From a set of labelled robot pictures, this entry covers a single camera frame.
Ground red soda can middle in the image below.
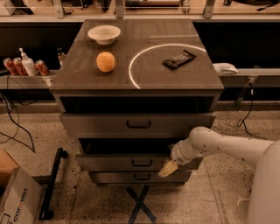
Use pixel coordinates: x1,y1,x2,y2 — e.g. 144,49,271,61
13,57,27,76

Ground cardboard box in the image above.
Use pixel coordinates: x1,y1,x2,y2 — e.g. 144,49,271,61
0,150,42,224

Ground grey drawer cabinet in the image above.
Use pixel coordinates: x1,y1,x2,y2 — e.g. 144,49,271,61
49,18,225,186

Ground white bowl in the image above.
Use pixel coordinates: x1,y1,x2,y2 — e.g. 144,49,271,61
87,25,121,46

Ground black floor cable right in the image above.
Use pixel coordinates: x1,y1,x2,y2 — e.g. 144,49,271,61
236,87,268,141

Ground red soda can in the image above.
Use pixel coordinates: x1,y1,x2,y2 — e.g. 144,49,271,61
35,60,49,76
3,58,18,75
13,57,27,76

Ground red soda can right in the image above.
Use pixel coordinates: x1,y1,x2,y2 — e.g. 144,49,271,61
35,60,49,76

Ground black metal bar stand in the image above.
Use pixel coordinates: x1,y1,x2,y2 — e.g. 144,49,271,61
38,148,68,221

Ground black floor cable left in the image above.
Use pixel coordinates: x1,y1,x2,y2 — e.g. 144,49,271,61
0,92,37,154

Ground white pump bottle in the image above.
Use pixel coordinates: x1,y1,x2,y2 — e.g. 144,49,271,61
19,48,38,76

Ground orange fruit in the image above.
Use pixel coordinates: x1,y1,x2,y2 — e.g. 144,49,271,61
96,52,116,73

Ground grey drawer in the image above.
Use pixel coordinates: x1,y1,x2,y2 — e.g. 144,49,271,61
88,171,191,184
74,137,203,172
60,113,215,138

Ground white folded cloth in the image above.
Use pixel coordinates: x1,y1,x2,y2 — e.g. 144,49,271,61
213,63,238,74

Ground black floor cable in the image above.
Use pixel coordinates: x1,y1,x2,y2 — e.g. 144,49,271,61
0,92,37,154
236,87,268,141

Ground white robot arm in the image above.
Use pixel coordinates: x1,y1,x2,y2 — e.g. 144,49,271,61
158,126,280,224

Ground black snack packet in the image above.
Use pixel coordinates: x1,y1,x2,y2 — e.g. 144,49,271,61
163,50,196,69

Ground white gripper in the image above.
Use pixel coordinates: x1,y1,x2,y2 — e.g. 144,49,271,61
158,139,200,178

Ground red soda can left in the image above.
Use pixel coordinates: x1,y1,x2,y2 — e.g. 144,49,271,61
3,58,18,75

